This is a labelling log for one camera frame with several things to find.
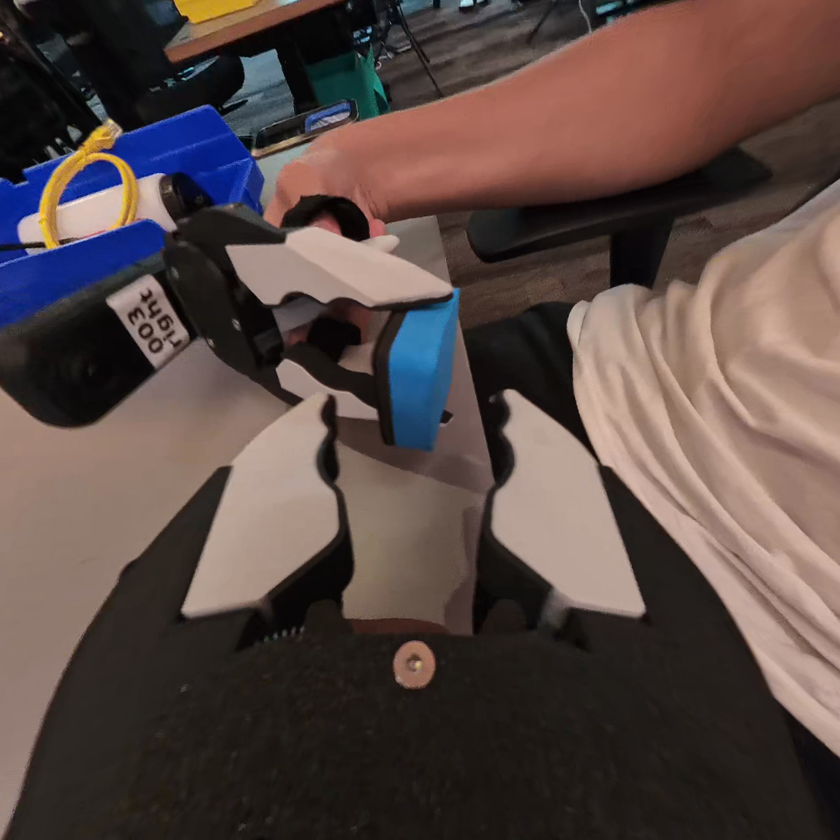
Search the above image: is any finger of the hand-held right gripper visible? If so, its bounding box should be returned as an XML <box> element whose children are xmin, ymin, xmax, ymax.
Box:
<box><xmin>274</xmin><ymin>344</ymin><xmax>455</xmax><ymax>425</ymax></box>
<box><xmin>225</xmin><ymin>226</ymin><xmax>455</xmax><ymax>312</ymax></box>

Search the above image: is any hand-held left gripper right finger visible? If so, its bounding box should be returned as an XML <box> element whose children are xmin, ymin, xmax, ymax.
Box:
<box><xmin>472</xmin><ymin>387</ymin><xmax>648</xmax><ymax>627</ymax></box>

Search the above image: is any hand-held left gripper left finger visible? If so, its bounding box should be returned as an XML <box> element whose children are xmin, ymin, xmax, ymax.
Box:
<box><xmin>179</xmin><ymin>392</ymin><xmax>357</xmax><ymax>626</ymax></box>

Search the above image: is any blue whiteboard eraser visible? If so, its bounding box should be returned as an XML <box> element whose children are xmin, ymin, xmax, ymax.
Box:
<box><xmin>374</xmin><ymin>289</ymin><xmax>462</xmax><ymax>452</ymax></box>

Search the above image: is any blue bin with tag sticker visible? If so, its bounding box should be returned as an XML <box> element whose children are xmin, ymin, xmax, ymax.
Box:
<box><xmin>0</xmin><ymin>105</ymin><xmax>265</xmax><ymax>329</ymax></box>

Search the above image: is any yellow ethernet cable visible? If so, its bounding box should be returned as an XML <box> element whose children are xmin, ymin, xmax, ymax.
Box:
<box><xmin>38</xmin><ymin>120</ymin><xmax>140</xmax><ymax>249</ymax></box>

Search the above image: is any person's right hand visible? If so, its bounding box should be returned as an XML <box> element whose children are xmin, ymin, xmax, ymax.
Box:
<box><xmin>262</xmin><ymin>140</ymin><xmax>389</xmax><ymax>238</ymax></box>

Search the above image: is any blue white packet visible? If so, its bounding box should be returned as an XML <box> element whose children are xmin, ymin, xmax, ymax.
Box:
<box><xmin>252</xmin><ymin>98</ymin><xmax>361</xmax><ymax>158</ymax></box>

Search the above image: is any person's white shirt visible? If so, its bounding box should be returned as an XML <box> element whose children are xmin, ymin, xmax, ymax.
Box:
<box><xmin>567</xmin><ymin>177</ymin><xmax>840</xmax><ymax>756</ymax></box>

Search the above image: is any green bin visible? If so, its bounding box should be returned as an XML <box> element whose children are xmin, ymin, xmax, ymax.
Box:
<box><xmin>305</xmin><ymin>49</ymin><xmax>392</xmax><ymax>120</ymax></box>

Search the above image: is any white bottle black cap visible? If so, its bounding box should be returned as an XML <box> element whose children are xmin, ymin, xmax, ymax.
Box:
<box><xmin>17</xmin><ymin>172</ymin><xmax>214</xmax><ymax>255</ymax></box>

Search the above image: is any wooden table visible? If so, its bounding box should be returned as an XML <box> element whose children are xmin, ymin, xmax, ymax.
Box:
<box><xmin>164</xmin><ymin>0</ymin><xmax>352</xmax><ymax>65</ymax></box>

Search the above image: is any yellow bin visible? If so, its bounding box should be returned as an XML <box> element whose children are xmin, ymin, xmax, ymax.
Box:
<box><xmin>172</xmin><ymin>0</ymin><xmax>261</xmax><ymax>24</ymax></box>

